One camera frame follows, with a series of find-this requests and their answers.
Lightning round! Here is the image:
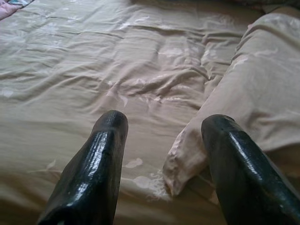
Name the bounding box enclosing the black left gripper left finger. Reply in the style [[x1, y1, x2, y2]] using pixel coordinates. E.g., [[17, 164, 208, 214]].
[[37, 109, 129, 225]]

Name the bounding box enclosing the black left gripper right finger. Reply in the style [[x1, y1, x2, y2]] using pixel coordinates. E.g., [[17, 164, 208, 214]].
[[201, 114, 300, 225]]

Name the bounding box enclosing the beige floral pillow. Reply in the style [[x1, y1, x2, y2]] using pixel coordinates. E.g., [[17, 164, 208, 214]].
[[163, 11, 300, 197]]

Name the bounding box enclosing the bed with beige floral sheet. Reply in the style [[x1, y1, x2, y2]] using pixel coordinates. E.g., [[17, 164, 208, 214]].
[[0, 0, 300, 225]]

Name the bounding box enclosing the pink cartoon print blanket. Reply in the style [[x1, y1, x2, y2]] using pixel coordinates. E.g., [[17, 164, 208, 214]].
[[0, 0, 36, 21]]

